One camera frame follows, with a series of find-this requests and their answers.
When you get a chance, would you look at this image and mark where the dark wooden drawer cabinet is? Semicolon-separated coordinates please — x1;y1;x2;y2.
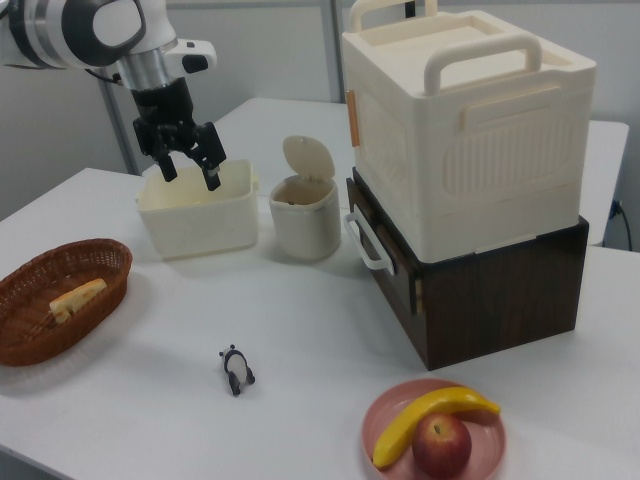
345;166;591;373

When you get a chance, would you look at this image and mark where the black white panda figurine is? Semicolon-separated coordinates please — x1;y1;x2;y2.
217;343;258;397

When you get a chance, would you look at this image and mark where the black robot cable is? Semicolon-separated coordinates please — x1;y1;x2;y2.
83;68;127;90

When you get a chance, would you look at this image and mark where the brown wicker basket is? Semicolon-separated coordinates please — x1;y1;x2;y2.
0;238;134;368

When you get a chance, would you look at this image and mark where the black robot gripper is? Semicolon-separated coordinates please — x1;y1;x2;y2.
130;78;227;193

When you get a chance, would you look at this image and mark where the pink plate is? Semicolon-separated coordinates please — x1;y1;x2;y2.
361;378;508;480

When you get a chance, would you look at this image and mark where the red apple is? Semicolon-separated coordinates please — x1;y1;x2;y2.
411;413;473;479

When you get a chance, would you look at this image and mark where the black wall cable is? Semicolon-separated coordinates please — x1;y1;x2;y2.
610;198;632;247

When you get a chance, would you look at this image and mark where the cream storage box with handles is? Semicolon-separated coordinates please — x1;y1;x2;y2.
340;0;599;265

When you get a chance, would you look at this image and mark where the toasted bread piece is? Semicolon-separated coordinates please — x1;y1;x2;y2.
48;277;109;327

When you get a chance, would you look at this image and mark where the cream plastic tub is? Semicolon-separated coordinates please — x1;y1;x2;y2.
135;158;262;261

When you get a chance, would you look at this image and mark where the yellow banana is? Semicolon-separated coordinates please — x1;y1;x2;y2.
371;385;502;470

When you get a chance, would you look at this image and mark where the cream desktop trash bin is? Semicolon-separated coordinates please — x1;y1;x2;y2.
268;134;343;262

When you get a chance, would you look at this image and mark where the white drawer handle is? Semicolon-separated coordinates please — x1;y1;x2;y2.
342;209;397;276

